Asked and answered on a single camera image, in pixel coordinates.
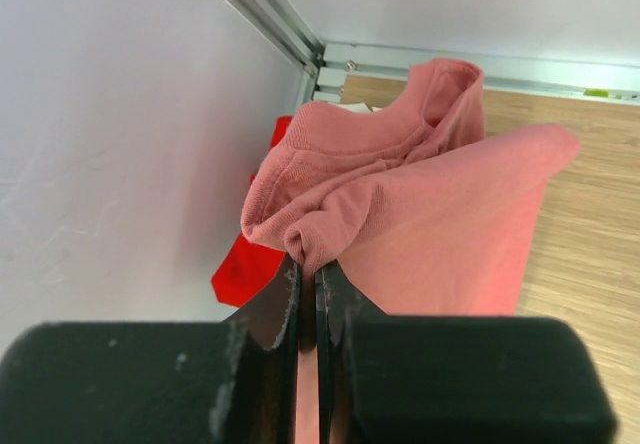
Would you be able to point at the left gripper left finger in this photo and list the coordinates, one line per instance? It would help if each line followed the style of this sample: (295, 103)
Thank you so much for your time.
(232, 381)

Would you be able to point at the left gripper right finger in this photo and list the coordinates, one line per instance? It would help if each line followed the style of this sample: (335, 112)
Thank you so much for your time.
(419, 379)

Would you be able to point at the folded red t shirt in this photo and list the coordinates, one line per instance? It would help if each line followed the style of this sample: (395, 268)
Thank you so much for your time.
(246, 270)

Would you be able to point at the pink t shirt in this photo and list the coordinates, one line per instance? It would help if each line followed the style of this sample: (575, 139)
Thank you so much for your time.
(425, 214)

